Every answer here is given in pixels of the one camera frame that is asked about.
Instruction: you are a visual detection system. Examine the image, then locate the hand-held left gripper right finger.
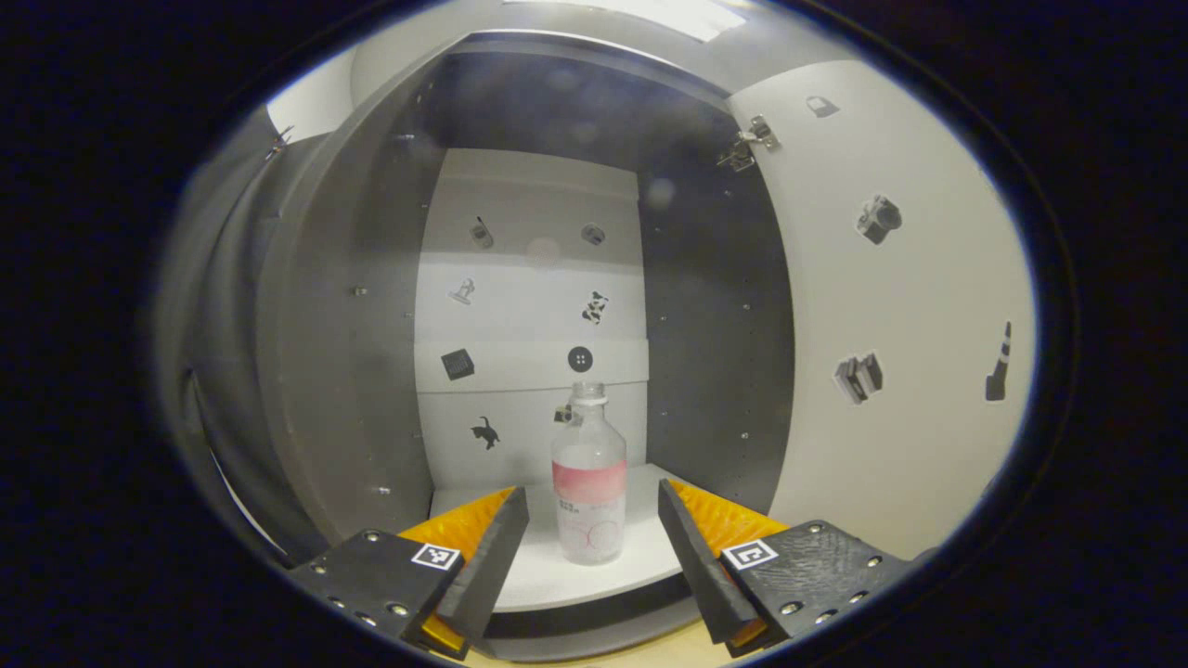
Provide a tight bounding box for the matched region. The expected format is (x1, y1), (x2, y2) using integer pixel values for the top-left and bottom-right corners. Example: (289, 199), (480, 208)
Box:
(657, 478), (915, 658)

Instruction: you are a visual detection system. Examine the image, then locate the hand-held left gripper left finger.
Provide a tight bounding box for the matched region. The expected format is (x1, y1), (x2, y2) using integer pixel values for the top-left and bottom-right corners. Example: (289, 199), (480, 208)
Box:
(286, 486), (530, 660)

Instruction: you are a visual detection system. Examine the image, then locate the clear bottle pink label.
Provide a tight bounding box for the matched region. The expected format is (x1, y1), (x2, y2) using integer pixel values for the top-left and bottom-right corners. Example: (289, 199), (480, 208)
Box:
(551, 381), (628, 566)

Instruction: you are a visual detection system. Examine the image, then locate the dark grey cabinet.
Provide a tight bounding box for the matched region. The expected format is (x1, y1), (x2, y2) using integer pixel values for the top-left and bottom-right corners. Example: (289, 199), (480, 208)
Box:
(255, 28), (799, 664)

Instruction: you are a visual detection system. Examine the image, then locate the white cabinet shelf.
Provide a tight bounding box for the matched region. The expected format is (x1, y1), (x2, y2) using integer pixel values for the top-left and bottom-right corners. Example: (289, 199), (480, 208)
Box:
(429, 462), (706, 613)

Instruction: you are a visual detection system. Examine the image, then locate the metal cabinet door hinge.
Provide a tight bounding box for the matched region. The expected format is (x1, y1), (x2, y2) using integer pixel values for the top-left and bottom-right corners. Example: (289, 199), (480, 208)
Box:
(717, 114), (781, 173)

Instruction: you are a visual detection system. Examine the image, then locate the large ceiling light panel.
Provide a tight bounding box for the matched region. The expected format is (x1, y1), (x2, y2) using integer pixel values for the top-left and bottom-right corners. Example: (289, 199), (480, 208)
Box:
(501, 0), (748, 43)

